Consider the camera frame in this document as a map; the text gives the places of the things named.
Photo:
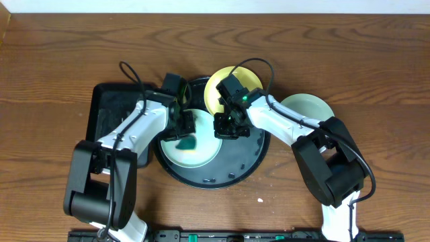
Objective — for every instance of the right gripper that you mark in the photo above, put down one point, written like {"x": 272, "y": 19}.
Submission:
{"x": 220, "y": 132}

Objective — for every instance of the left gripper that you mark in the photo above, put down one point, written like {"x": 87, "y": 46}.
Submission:
{"x": 185, "y": 126}

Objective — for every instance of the green yellow sponge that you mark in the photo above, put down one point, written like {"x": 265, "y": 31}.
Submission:
{"x": 187, "y": 143}

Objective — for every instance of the light green plate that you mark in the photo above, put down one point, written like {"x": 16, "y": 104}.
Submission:
{"x": 207, "y": 147}
{"x": 309, "y": 105}

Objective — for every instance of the yellow plate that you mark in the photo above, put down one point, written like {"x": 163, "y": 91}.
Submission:
{"x": 246, "y": 77}

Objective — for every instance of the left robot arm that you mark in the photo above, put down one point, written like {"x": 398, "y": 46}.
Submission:
{"x": 101, "y": 186}

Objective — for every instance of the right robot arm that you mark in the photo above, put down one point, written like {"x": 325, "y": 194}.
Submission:
{"x": 330, "y": 164}

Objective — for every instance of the round black tray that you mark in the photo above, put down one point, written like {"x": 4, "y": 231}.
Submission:
{"x": 236, "y": 159}

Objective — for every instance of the rectangular black tray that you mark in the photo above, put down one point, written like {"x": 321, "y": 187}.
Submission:
{"x": 114, "y": 106}

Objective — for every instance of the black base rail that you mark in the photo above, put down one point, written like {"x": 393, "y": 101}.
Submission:
{"x": 178, "y": 236}

